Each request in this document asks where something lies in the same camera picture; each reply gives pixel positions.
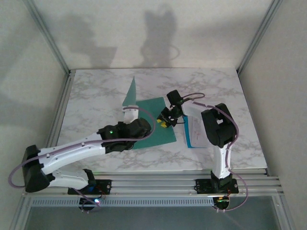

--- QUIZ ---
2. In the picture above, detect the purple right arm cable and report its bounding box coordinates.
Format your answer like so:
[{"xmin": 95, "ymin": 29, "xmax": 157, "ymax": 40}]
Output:
[{"xmin": 181, "ymin": 92, "xmax": 249, "ymax": 213}]

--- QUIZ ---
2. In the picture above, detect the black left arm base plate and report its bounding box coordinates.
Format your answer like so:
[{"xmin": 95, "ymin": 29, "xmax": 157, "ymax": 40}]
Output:
[{"xmin": 68, "ymin": 178, "xmax": 113, "ymax": 195}]

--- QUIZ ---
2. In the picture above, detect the grey slotted cable duct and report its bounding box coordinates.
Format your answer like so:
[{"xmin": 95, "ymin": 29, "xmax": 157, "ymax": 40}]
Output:
[{"xmin": 30, "ymin": 197, "xmax": 214, "ymax": 207}]

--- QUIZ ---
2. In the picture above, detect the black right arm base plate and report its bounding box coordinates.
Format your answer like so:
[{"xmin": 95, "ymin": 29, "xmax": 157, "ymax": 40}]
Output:
[{"xmin": 195, "ymin": 178, "xmax": 239, "ymax": 195}]

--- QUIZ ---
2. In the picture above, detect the blue plastic file sheet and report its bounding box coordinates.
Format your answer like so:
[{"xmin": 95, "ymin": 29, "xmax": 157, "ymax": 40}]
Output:
[{"xmin": 182, "ymin": 114, "xmax": 210, "ymax": 149}]

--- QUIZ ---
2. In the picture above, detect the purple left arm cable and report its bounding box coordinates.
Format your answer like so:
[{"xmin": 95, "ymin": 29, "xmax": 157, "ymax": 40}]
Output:
[{"xmin": 8, "ymin": 106, "xmax": 156, "ymax": 213}]

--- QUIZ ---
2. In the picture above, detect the aluminium side rail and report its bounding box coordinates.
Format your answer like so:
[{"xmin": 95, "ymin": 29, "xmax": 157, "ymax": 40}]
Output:
[{"xmin": 44, "ymin": 69, "xmax": 77, "ymax": 150}]

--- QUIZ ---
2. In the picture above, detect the aluminium frame leg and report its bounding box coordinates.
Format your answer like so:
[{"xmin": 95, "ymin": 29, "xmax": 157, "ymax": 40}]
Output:
[
  {"xmin": 273, "ymin": 196, "xmax": 297, "ymax": 230},
  {"xmin": 9, "ymin": 196, "xmax": 32, "ymax": 230}
]

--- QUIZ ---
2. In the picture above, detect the aluminium mounting rail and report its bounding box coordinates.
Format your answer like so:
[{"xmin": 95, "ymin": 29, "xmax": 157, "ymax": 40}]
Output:
[{"xmin": 22, "ymin": 172, "xmax": 284, "ymax": 197}]

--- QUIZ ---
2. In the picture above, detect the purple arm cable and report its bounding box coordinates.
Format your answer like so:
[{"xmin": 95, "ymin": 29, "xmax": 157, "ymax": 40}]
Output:
[
  {"xmin": 8, "ymin": 106, "xmax": 156, "ymax": 213},
  {"xmin": 181, "ymin": 92, "xmax": 249, "ymax": 213}
]

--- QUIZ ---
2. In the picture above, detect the white paper sheet with drawings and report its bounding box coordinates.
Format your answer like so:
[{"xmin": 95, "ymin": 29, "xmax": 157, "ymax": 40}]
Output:
[{"xmin": 182, "ymin": 115, "xmax": 210, "ymax": 147}]

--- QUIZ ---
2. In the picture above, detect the black controller board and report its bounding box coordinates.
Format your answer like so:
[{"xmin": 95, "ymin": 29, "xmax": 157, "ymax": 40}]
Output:
[
  {"xmin": 79, "ymin": 196, "xmax": 103, "ymax": 214},
  {"xmin": 212, "ymin": 195, "xmax": 231, "ymax": 213}
]

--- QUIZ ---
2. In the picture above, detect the aluminium frame post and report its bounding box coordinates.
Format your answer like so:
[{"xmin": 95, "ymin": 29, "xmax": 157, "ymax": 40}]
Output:
[
  {"xmin": 236, "ymin": 0, "xmax": 285, "ymax": 74},
  {"xmin": 23, "ymin": 0, "xmax": 71, "ymax": 75}
]

